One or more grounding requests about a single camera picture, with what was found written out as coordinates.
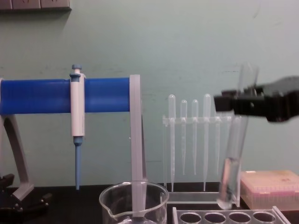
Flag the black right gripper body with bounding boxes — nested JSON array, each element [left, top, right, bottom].
[[263, 75, 299, 124]]

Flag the clear glass test tube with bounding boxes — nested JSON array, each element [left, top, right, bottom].
[[217, 63, 260, 210]]

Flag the long clear plastic transfer pipette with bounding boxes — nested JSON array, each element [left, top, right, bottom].
[[168, 94, 176, 192], [202, 93, 212, 192]]

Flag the short clear plastic transfer pipette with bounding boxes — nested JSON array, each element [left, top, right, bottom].
[[191, 99, 199, 176], [180, 99, 188, 176]]

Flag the clear glass beaker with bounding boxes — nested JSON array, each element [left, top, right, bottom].
[[99, 180, 170, 224]]

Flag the pink pipette tip box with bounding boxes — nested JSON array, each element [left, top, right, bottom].
[[240, 169, 299, 210]]

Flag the blue pipette stand grey legs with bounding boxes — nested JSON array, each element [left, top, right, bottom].
[[0, 74, 148, 219]]

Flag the clear acrylic pipette rack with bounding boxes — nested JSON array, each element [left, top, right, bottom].
[[162, 114, 242, 208]]

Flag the white and blue micropipette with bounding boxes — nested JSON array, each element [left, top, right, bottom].
[[69, 64, 86, 191]]

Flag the clear acrylic test tube rack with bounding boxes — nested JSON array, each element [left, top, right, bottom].
[[172, 205, 286, 224]]

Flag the grey wall socket panel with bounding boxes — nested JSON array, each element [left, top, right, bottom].
[[0, 0, 72, 11]]

